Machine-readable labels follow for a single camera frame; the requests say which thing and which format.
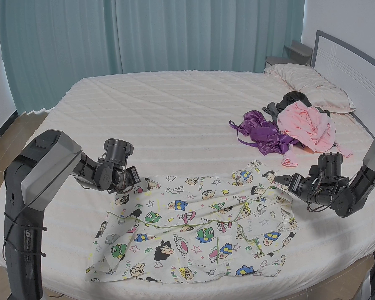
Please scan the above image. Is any blue-green curtain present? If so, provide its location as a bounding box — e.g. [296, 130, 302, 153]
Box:
[0, 0, 304, 115]

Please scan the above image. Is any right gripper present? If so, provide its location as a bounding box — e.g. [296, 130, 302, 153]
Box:
[288, 173, 317, 204]

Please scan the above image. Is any purple garment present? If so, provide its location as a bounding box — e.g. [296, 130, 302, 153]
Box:
[229, 110, 296, 156]

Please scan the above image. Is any bed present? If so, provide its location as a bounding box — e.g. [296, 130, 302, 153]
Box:
[0, 30, 375, 296]

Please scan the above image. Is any cream pillow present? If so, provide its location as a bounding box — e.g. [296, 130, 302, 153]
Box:
[263, 63, 357, 113]

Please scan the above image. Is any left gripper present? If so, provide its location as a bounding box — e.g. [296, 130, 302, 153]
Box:
[111, 166, 142, 196]

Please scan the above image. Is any grey bedside table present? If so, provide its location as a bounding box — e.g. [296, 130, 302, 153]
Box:
[265, 40, 313, 71]

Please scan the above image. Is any grey garment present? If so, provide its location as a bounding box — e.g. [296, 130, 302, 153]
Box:
[262, 102, 280, 122]

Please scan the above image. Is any white printed pyjama top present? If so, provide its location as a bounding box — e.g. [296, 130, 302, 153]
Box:
[85, 160, 299, 284]

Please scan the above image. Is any pink garment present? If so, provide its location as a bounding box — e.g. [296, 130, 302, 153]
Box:
[276, 102, 354, 167]

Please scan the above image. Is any black garment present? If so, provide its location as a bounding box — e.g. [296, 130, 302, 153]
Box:
[275, 91, 332, 119]

